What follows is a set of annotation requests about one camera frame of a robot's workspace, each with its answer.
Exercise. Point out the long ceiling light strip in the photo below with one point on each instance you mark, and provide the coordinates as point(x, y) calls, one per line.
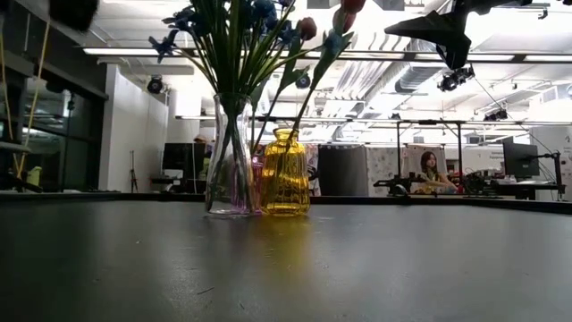
point(134, 52)

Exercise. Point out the black partition curtain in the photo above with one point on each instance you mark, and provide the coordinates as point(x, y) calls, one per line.
point(342, 170)

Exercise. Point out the silver ventilation duct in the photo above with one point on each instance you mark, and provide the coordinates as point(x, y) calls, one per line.
point(415, 76)

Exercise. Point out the black computer monitor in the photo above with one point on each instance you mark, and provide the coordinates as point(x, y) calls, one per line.
point(183, 156)
point(520, 158)

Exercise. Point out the person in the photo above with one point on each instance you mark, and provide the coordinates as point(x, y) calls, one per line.
point(431, 172)
point(203, 143)

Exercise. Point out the purple ribbed glass vase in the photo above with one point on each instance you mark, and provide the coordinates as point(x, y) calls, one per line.
point(258, 179)

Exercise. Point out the black ceiling spotlight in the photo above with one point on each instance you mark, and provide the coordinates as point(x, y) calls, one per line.
point(304, 81)
point(155, 85)
point(456, 79)
point(496, 115)

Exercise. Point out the black background robot arm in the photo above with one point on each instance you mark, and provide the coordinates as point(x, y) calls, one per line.
point(393, 183)

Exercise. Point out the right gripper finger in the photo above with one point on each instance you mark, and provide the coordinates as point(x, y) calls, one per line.
point(456, 53)
point(433, 29)

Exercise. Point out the black table frame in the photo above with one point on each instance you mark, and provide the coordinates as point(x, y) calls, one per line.
point(447, 203)

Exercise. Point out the black metal stand frame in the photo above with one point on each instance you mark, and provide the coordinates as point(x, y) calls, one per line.
point(459, 147)

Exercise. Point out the blue artificial flower bunch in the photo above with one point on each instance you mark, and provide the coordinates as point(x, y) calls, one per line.
point(268, 13)
point(165, 44)

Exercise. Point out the clear glass vase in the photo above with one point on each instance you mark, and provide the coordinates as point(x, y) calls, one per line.
point(219, 179)

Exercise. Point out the yellow ribbed glass vase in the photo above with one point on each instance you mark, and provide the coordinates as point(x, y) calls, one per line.
point(286, 179)

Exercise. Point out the small black tripod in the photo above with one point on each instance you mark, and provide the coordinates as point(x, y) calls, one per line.
point(132, 167)

